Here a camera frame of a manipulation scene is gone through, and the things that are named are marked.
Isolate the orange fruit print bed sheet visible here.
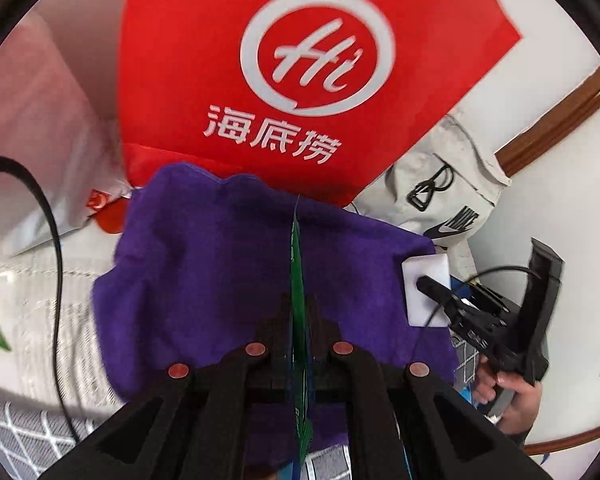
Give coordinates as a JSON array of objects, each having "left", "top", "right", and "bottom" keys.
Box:
[{"left": 0, "top": 230, "right": 126, "bottom": 411}]

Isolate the wooden bed frame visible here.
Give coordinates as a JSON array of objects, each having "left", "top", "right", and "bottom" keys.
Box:
[{"left": 497, "top": 62, "right": 600, "bottom": 456}]

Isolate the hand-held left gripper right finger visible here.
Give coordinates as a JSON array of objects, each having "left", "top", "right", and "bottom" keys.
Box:
[{"left": 304, "top": 294, "right": 554, "bottom": 480}]

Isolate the white plastic shopping bag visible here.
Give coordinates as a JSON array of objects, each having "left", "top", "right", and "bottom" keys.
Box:
[{"left": 0, "top": 10, "right": 131, "bottom": 258}]

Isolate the red paper bag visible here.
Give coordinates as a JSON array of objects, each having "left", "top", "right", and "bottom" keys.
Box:
[{"left": 120, "top": 0, "right": 523, "bottom": 208}]

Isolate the person's right hand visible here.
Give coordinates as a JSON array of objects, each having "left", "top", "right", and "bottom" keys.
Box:
[{"left": 472, "top": 359, "right": 542, "bottom": 433}]

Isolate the thick black cable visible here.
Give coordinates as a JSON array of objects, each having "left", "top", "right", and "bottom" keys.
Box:
[{"left": 0, "top": 152, "right": 83, "bottom": 443}]

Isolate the purple towel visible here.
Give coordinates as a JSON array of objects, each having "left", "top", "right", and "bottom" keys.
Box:
[{"left": 91, "top": 162, "right": 458, "bottom": 466}]

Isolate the person's right forearm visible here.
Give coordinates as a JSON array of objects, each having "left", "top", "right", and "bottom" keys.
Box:
[{"left": 497, "top": 422, "right": 532, "bottom": 450}]

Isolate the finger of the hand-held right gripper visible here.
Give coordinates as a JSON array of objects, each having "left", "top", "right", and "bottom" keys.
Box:
[{"left": 416, "top": 274, "right": 462, "bottom": 312}]

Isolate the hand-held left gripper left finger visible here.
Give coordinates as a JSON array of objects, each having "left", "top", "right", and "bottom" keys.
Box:
[{"left": 40, "top": 291, "right": 294, "bottom": 480}]

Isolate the red white small packet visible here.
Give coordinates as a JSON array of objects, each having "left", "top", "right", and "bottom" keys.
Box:
[{"left": 87, "top": 187, "right": 133, "bottom": 235}]

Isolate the white sponge block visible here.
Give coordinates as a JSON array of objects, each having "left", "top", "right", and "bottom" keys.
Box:
[{"left": 401, "top": 254, "right": 452, "bottom": 327}]

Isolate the green packet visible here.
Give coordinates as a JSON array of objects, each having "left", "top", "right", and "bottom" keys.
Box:
[{"left": 285, "top": 195, "right": 315, "bottom": 480}]

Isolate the grey pouch bag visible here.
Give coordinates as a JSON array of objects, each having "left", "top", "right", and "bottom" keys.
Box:
[{"left": 352, "top": 112, "right": 512, "bottom": 253}]

